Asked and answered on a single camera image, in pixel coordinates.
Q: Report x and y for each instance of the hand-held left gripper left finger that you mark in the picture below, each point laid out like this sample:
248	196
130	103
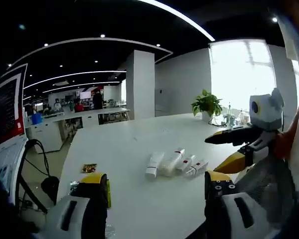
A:
64	216

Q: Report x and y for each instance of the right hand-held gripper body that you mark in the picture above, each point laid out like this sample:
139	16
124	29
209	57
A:
266	114

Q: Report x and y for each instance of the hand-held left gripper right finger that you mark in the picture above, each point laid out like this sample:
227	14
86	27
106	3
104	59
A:
226	214

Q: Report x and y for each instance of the gold foil packet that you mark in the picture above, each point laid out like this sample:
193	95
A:
89	168

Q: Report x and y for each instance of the white skincare bottle red collar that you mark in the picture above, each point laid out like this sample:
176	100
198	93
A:
170	163

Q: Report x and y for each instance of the white skincare tube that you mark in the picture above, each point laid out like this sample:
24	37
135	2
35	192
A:
153	164

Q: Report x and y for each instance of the person's right hand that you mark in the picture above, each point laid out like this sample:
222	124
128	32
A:
285	145

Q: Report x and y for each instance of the grey mesh chair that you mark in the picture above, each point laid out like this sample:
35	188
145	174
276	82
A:
264	179

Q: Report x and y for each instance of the green potted plant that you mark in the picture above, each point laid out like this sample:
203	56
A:
208	104

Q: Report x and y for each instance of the blue plastic bin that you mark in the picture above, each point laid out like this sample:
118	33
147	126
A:
37	119

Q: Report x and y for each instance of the long white counter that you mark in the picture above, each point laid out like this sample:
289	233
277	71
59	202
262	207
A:
89	115

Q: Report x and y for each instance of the open laptop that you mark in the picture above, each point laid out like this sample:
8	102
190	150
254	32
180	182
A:
10	112

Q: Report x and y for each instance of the wall monitor screen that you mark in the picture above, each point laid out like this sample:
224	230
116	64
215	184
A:
85	95

